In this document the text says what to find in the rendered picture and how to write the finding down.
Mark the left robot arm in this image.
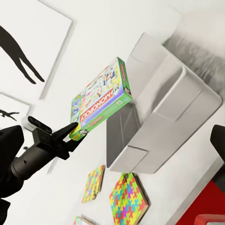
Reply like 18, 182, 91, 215
0, 116, 86, 225

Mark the board game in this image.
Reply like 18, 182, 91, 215
69, 57, 133, 141
73, 215, 93, 225

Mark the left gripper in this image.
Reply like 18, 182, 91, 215
22, 122, 86, 171

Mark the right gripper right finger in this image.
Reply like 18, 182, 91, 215
210, 125, 225, 162

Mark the jigsaw puzzle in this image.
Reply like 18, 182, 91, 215
109, 173, 149, 225
82, 165, 105, 204

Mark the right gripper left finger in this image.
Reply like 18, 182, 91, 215
0, 124, 24, 181

